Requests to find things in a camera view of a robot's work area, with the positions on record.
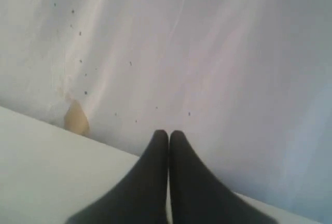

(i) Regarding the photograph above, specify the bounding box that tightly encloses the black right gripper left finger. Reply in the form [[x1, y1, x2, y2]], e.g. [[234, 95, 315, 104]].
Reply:
[[67, 130, 169, 223]]

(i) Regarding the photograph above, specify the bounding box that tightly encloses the white backdrop cloth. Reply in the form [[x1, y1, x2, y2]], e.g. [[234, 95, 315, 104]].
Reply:
[[1, 0, 331, 223]]

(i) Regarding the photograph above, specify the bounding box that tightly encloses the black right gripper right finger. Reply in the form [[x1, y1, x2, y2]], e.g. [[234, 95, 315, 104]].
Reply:
[[169, 131, 276, 223]]

